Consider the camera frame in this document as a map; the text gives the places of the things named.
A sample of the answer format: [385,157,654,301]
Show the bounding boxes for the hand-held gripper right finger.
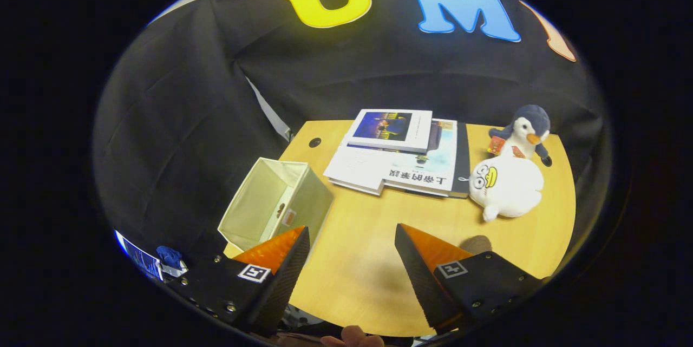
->
[394,224,550,337]

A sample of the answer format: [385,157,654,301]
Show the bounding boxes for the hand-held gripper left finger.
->
[165,226,312,338]

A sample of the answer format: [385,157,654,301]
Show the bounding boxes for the brown fuzzy shoe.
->
[459,235,493,256]

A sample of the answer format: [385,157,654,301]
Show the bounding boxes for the green fabric storage box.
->
[218,158,335,253]

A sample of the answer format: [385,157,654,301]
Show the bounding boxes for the blue printed box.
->
[115,231,163,281]

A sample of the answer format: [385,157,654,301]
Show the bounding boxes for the blue crumpled cloth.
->
[157,246,184,269]

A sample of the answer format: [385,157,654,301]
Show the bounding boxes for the book with pale sky cover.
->
[382,119,458,198]

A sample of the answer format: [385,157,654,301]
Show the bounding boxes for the white round plush toy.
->
[469,155,544,222]

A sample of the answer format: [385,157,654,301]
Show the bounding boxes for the book with blue photo cover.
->
[346,109,433,154]

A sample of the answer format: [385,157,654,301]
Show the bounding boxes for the navy white penguin plush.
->
[487,104,553,166]

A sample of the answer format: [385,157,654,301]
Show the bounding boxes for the black backdrop cloth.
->
[93,0,612,269]

